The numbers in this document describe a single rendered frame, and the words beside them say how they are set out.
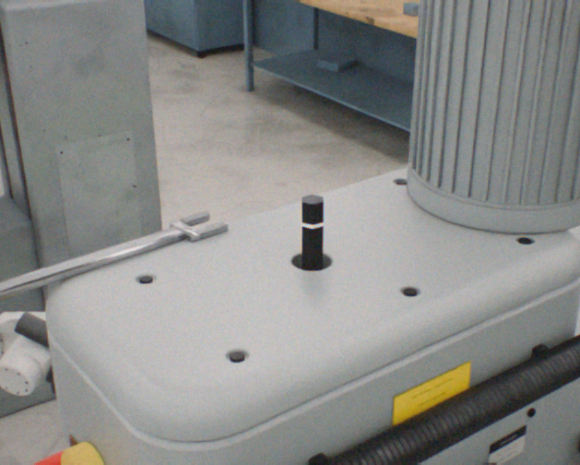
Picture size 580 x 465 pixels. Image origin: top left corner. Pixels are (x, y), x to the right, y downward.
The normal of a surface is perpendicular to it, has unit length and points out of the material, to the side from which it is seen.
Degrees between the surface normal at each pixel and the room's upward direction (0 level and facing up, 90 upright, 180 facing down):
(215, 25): 90
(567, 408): 90
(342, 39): 90
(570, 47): 90
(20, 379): 102
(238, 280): 0
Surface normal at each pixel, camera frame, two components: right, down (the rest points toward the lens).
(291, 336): 0.00, -0.89
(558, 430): 0.59, 0.36
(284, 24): -0.80, 0.27
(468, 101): -0.64, 0.35
